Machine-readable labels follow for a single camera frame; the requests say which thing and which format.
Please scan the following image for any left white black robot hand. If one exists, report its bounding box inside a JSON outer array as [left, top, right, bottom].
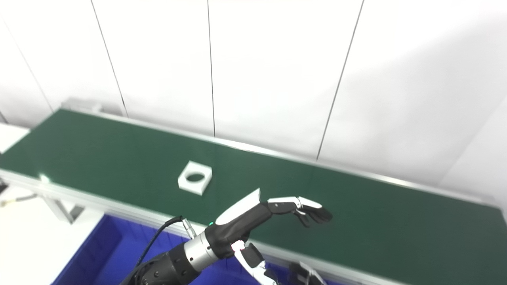
[[204, 188, 333, 285]]

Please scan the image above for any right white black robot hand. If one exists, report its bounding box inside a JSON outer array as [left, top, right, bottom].
[[288, 261, 329, 285]]

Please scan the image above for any white square part round hole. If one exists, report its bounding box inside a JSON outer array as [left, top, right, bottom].
[[177, 160, 213, 196]]

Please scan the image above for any green conveyor belt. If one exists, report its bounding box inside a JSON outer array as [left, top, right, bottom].
[[0, 109, 507, 285]]

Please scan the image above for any blue plastic bin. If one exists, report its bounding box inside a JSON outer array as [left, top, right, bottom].
[[51, 214, 290, 285]]

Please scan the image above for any aluminium conveyor support leg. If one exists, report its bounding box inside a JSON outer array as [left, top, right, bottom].
[[39, 193, 86, 224]]

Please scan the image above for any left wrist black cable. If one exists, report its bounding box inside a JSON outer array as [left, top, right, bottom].
[[135, 216, 198, 270]]

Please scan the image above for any grey cable with connector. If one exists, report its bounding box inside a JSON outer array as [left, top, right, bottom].
[[0, 193, 38, 207]]

